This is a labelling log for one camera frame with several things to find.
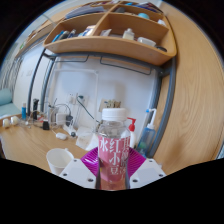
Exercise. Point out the small white round ball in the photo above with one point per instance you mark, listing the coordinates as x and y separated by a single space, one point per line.
14 120
6 123

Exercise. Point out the small blue bottle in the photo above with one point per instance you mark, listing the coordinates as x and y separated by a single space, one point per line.
24 111

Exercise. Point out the small black box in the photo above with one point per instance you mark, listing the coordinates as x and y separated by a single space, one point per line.
46 125

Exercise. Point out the light wooden cabinet panel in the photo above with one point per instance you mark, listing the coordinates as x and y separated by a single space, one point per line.
196 100

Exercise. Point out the white wall outlet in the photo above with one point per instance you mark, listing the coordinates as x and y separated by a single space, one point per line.
76 99

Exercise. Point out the white paper cup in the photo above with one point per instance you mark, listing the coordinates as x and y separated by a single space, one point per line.
58 161

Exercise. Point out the dark grey metal frame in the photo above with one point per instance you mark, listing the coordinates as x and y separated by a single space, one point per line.
165 110

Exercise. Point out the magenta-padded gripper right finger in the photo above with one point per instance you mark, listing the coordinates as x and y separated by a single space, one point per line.
148 173

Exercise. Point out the wooden wall shelf unit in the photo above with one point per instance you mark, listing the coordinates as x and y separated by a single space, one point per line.
110 45

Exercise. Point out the white power strip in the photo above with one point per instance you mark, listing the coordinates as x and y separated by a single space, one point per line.
70 130

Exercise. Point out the blue spray bottle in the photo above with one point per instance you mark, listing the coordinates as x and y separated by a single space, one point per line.
147 138

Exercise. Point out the tall black bottle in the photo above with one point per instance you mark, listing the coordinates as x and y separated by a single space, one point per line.
35 110

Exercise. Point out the clear bottle with pink label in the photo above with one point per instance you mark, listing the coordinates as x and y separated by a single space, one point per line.
113 156

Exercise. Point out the white bottle with red pump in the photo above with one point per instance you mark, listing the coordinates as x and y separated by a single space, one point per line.
132 135

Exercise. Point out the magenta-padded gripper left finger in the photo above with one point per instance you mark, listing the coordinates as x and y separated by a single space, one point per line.
77 173

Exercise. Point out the white charger block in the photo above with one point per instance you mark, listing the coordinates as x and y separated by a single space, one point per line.
60 119

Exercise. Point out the small white oval device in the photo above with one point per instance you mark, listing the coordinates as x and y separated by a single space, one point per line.
60 136

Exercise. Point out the white crumpled plastic bag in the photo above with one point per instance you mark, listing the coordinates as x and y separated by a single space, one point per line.
86 140

